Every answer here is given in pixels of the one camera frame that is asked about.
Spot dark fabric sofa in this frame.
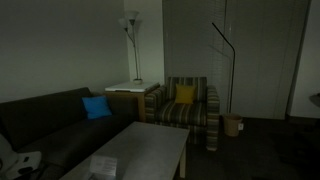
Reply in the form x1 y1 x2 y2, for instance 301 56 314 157
0 87 139 180

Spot printed paper sign card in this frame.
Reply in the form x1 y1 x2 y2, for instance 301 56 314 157
88 155 119 178

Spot white top side table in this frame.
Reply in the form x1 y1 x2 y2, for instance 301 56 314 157
104 81 161 123

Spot blue cushion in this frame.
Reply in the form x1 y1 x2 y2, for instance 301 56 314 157
81 95 113 121

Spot yellow cushion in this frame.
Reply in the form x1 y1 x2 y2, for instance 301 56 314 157
174 83 197 105

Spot beige wastebasket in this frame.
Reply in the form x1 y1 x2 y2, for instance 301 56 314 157
221 113 243 138

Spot white floor lamp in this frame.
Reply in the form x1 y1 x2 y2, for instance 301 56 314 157
118 10 144 85

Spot grey window blinds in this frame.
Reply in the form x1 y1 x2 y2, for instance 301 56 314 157
162 0 309 120

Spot black floor lamp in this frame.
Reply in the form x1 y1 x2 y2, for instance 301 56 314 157
210 22 236 114

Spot striped armchair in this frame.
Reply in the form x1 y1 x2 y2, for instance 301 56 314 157
144 76 221 152

